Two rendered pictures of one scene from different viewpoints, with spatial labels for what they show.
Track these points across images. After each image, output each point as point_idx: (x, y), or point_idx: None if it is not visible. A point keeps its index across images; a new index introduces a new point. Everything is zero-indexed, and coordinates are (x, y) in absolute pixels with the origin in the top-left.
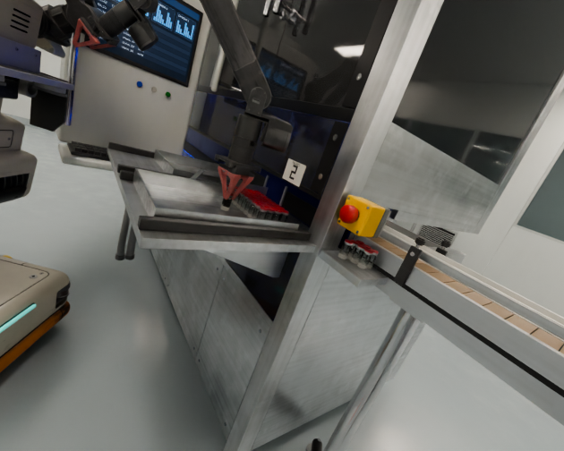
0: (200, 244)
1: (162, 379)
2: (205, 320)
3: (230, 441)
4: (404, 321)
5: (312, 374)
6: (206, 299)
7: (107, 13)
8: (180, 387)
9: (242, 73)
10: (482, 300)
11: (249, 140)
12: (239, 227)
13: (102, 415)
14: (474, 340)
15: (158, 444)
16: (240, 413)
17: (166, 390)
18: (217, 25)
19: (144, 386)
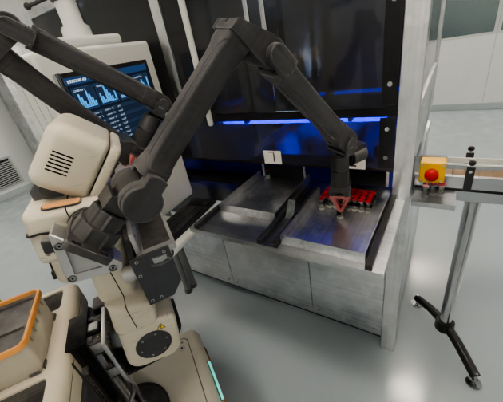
0: (390, 254)
1: (303, 337)
2: (308, 284)
3: (385, 333)
4: (473, 207)
5: (405, 265)
6: (299, 271)
7: (140, 134)
8: (317, 332)
9: (340, 138)
10: None
11: (348, 170)
12: (385, 226)
13: (301, 381)
14: None
15: (345, 368)
16: (386, 316)
17: (313, 340)
18: (321, 122)
19: (299, 348)
